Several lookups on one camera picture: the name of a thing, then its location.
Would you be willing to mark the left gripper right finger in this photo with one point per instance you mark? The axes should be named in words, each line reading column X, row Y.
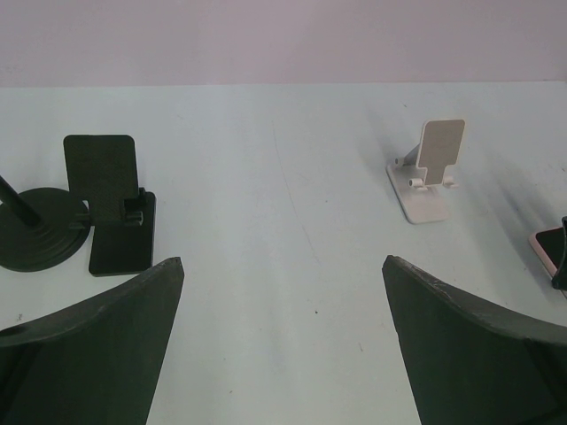
column 470, row 361

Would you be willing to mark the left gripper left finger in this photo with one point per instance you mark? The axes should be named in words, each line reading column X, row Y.
column 94, row 362

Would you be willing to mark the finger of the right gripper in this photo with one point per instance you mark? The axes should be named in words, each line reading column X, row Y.
column 559, row 257

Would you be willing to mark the pink-cased phone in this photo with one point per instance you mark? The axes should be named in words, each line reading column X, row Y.
column 542, row 243

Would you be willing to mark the black round-base phone stand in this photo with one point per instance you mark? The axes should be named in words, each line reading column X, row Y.
column 40, row 228

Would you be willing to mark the white phone stand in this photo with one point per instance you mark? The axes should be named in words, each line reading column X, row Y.
column 416, row 177

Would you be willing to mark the black rectangular phone stand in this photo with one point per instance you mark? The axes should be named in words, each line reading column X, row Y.
column 102, row 171

